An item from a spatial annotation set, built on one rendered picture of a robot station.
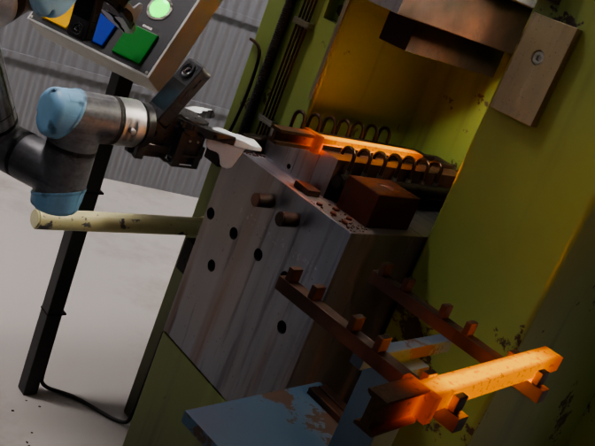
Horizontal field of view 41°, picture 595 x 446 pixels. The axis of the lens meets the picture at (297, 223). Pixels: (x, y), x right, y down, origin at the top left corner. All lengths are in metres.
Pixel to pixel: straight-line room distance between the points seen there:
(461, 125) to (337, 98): 0.31
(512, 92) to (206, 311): 0.74
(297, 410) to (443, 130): 0.88
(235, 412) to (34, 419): 1.05
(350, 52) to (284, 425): 0.85
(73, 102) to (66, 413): 1.22
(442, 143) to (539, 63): 0.58
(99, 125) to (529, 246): 0.72
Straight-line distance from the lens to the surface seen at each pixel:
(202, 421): 1.19
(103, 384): 2.41
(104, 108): 1.22
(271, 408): 1.28
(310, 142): 1.51
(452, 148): 1.91
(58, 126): 1.19
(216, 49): 3.84
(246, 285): 1.56
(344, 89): 1.80
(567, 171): 1.37
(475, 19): 1.60
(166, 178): 3.98
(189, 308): 1.70
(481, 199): 1.45
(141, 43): 1.75
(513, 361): 1.10
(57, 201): 1.25
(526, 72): 1.41
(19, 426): 2.19
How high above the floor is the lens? 1.32
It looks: 18 degrees down
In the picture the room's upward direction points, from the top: 22 degrees clockwise
